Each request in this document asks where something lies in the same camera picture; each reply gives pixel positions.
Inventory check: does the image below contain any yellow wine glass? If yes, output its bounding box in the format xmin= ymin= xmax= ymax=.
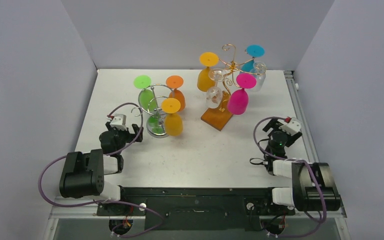
xmin=161 ymin=97 xmax=183 ymax=137
xmin=197 ymin=52 xmax=219 ymax=92

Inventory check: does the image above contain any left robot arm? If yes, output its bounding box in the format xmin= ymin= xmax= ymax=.
xmin=59 ymin=122 xmax=143 ymax=215

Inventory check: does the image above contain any dark orange wine glass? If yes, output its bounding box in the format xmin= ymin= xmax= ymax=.
xmin=166 ymin=75 xmax=186 ymax=112

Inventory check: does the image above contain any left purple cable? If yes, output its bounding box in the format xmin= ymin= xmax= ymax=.
xmin=37 ymin=101 xmax=165 ymax=239

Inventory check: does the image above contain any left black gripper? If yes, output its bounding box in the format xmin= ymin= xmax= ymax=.
xmin=106 ymin=122 xmax=143 ymax=155

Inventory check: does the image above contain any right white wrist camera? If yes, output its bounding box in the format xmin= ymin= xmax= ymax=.
xmin=279 ymin=117 xmax=302 ymax=136

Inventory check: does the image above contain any blue wine glass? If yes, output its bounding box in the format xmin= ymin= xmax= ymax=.
xmin=241 ymin=44 xmax=265 ymax=73

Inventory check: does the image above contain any gold wire glass rack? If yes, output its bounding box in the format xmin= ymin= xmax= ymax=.
xmin=200 ymin=44 xmax=252 ymax=131

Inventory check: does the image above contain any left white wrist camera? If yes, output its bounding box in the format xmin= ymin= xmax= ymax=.
xmin=109 ymin=113 xmax=128 ymax=131

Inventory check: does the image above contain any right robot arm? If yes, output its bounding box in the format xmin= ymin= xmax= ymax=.
xmin=252 ymin=116 xmax=342 ymax=214

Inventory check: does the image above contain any pink wine glass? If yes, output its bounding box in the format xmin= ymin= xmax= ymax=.
xmin=227 ymin=73 xmax=257 ymax=115

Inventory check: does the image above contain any yellow wine glass front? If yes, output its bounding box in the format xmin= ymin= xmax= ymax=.
xmin=161 ymin=97 xmax=183 ymax=137

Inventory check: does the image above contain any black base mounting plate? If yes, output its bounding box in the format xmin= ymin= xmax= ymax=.
xmin=96 ymin=187 xmax=296 ymax=231

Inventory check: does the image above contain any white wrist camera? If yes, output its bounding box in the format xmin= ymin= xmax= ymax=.
xmin=279 ymin=117 xmax=302 ymax=136
xmin=109 ymin=113 xmax=128 ymax=131

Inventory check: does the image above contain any silver wire glass rack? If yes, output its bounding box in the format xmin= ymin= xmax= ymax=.
xmin=133 ymin=83 xmax=174 ymax=139

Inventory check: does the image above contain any green wine glass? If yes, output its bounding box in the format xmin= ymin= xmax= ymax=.
xmin=132 ymin=74 xmax=166 ymax=135

